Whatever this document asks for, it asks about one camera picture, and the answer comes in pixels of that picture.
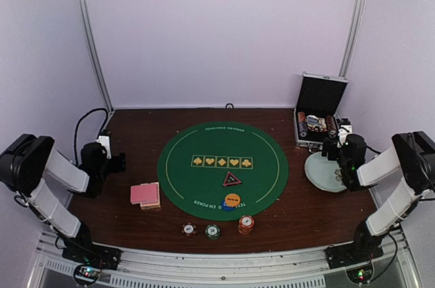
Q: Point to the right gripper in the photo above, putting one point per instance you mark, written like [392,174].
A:
[329,144]

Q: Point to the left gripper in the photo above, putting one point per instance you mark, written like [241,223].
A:
[118,166]

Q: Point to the black red all-in triangle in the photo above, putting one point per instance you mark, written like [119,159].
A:
[231,180]

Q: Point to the orange-red poker chip stack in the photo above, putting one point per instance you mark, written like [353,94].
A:
[246,224]

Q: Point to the orange big blind button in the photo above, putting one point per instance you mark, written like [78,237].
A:
[232,199]

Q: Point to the blue small blind button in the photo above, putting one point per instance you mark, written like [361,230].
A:
[225,207]

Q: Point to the green poker chip stack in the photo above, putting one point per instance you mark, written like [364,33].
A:
[212,231]

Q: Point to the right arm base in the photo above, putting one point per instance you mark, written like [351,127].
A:
[347,255]

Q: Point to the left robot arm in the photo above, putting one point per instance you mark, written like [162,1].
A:
[26,162]

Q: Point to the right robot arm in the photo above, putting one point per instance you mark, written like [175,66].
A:
[408,164]

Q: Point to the pale green ceramic plate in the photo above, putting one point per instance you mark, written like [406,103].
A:
[323,173]

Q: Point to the aluminium poker chip case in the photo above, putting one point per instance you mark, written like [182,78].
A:
[320,96]

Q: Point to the red-backed card deck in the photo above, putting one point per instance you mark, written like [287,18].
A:
[137,194]

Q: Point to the card deck box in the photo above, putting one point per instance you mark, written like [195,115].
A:
[151,199]

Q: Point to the brown poker chip stack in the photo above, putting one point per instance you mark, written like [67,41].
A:
[189,230]

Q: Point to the round green poker mat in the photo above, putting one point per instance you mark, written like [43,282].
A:
[192,167]

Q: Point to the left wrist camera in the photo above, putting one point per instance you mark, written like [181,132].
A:
[104,139]

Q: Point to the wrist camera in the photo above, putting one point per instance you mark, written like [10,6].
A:
[104,139]
[344,128]

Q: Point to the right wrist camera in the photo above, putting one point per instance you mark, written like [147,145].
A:
[344,128]

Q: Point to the aluminium front rail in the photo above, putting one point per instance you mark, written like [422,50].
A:
[298,268]

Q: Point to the right aluminium frame post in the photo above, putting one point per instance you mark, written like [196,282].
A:
[357,14]

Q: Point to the aluminium frame post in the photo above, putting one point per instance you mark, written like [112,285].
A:
[357,14]
[93,54]

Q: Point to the left aluminium frame post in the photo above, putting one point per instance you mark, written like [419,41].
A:
[93,54]

